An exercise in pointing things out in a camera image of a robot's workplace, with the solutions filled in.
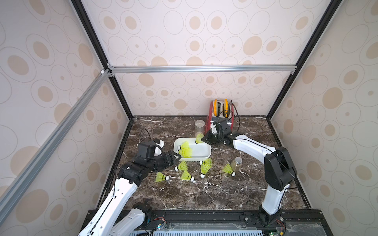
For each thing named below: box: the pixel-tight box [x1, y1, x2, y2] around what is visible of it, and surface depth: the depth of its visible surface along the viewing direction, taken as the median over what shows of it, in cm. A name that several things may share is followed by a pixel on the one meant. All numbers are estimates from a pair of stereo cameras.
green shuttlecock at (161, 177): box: [155, 171, 170, 183], surface depth 87 cm
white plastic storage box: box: [173, 137, 212, 162], surface depth 99 cm
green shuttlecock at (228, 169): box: [221, 163, 236, 177], surface depth 89 cm
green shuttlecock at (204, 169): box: [199, 163, 211, 179], surface depth 89 cm
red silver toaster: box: [205, 99, 235, 135], surface depth 99 cm
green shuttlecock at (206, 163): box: [199, 157, 213, 169], surface depth 92 cm
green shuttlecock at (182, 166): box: [174, 160, 189, 172], surface depth 91 cm
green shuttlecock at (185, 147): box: [179, 141, 193, 152], surface depth 101 cm
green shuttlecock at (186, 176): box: [181, 170, 195, 182], surface depth 87 cm
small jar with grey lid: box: [230, 156, 243, 174], surface depth 85 cm
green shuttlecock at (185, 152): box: [177, 146, 192, 158], surface depth 99 cm
